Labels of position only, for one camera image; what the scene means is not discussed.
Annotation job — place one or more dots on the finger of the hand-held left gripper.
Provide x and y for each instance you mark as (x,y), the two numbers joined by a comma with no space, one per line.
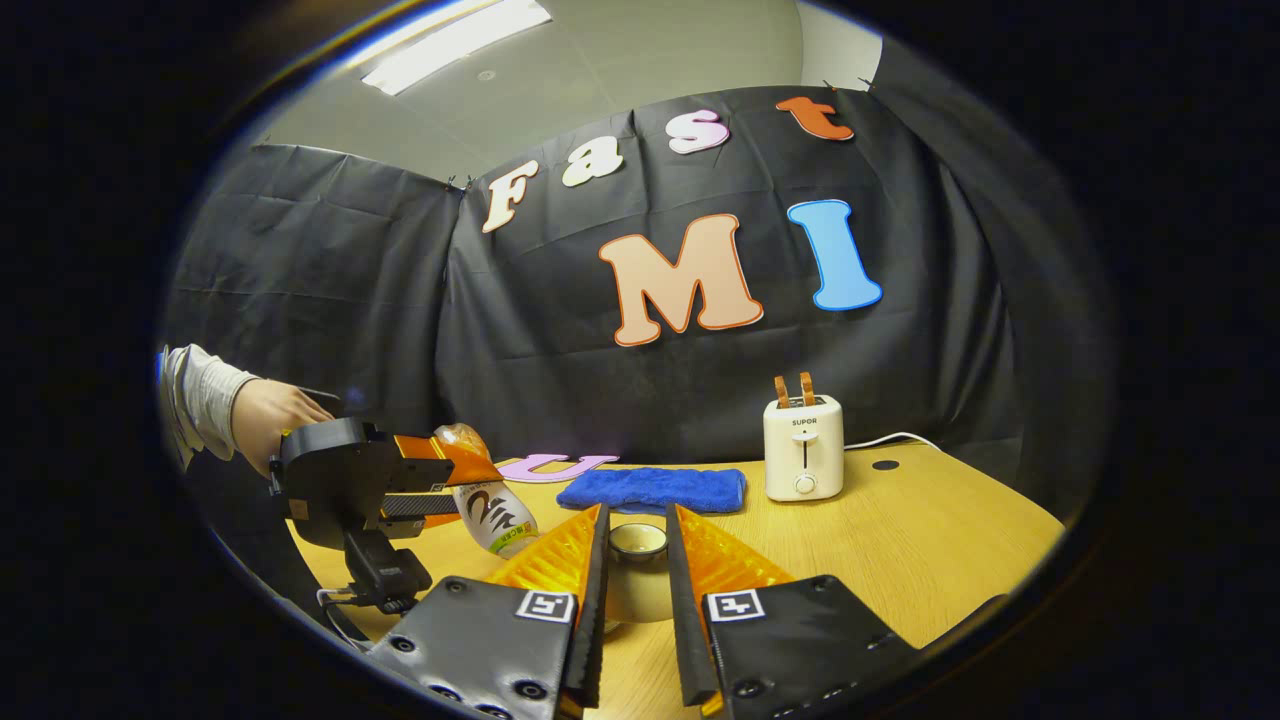
(420,505)
(460,462)

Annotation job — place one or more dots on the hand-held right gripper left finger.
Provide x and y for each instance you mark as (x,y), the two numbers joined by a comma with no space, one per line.
(597,600)

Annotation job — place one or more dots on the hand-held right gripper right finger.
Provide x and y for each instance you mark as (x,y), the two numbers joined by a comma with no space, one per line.
(685,610)

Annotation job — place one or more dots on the cream teacup lid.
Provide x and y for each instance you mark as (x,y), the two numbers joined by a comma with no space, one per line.
(638,585)

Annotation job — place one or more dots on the white labelled water bottle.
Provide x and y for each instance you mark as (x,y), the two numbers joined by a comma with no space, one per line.
(495,515)

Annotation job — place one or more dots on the blue towel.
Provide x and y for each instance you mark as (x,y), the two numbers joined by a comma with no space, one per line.
(650,490)

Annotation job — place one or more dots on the black backdrop cloth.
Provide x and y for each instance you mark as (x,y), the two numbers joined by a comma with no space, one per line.
(600,380)

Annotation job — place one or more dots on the white toaster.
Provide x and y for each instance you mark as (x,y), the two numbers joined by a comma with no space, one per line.
(803,450)

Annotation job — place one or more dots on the toast slice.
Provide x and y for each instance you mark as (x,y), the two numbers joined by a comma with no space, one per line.
(807,388)
(781,392)

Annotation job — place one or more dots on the ceiling light panel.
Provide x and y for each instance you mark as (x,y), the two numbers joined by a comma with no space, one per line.
(455,45)

